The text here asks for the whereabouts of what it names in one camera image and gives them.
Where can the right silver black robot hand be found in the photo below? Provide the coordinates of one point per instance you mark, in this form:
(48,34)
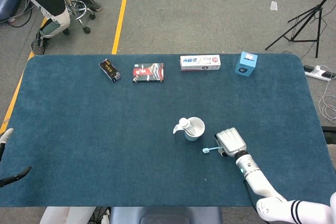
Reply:
(231,141)

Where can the white paper scrap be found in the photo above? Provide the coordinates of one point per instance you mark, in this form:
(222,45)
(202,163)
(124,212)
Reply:
(273,5)

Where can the yellow floor tape strip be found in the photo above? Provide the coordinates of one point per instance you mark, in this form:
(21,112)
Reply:
(119,24)
(12,99)

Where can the light blue speaker box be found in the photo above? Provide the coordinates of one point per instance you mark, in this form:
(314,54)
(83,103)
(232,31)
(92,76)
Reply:
(245,65)

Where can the white power strip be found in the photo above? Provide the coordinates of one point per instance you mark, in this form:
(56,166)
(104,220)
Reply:
(319,73)

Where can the red black flat box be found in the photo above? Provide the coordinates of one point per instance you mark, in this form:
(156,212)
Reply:
(148,72)

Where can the white toothpaste carton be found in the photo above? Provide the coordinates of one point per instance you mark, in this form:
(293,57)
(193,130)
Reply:
(200,62)

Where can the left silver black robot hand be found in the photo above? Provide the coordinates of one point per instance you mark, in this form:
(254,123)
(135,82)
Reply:
(6,134)

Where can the black tripod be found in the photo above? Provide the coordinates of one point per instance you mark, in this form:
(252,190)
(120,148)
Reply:
(319,11)

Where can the black equipment block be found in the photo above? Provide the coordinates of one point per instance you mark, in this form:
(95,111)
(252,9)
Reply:
(330,134)

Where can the white toothpaste tube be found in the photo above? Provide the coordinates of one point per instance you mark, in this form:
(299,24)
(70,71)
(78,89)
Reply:
(185,125)

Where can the black swivel stool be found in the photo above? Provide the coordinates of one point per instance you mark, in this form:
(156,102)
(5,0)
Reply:
(78,6)

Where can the blue carpet table mat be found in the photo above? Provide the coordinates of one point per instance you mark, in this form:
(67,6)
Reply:
(105,129)

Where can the light blue toothbrush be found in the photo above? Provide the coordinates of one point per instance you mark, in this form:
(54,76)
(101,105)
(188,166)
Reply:
(207,150)

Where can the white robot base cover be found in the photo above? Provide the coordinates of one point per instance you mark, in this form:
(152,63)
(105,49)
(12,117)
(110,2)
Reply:
(65,216)

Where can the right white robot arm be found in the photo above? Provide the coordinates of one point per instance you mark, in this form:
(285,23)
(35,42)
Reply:
(246,166)

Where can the small black carton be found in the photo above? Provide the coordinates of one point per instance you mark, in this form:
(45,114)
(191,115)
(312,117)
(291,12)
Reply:
(109,70)

